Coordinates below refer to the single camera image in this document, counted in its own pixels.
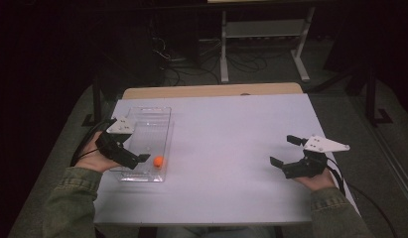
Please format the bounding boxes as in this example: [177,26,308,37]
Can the black metal stand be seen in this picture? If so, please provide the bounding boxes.
[363,65,394,127]
[81,73,104,128]

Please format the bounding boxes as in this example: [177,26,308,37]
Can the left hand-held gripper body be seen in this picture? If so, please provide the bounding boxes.
[95,115,140,171]

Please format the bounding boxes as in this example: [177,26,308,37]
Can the person's right hand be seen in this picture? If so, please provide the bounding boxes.
[295,171,337,193]

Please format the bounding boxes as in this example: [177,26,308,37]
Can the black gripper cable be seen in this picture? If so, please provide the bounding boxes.
[69,118,117,167]
[326,157,400,238]

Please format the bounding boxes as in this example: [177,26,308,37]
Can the light wooden table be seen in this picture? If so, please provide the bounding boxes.
[121,82,304,100]

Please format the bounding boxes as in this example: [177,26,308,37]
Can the white metal desk frame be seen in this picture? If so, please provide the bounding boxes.
[218,6,317,84]

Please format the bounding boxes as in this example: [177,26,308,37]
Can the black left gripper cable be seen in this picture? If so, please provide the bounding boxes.
[69,118,117,167]

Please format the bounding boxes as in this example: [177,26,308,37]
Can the person's left hand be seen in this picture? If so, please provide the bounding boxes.
[73,131,122,174]

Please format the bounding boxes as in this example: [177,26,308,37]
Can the clear plastic tray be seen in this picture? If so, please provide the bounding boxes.
[110,106,175,183]

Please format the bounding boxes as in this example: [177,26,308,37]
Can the tangle of floor cables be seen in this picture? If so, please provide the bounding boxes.
[151,16,269,87]

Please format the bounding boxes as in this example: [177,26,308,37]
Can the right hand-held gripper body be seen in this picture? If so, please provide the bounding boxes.
[281,134,350,179]

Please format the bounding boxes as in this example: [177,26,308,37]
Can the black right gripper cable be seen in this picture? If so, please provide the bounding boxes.
[326,157,400,238]

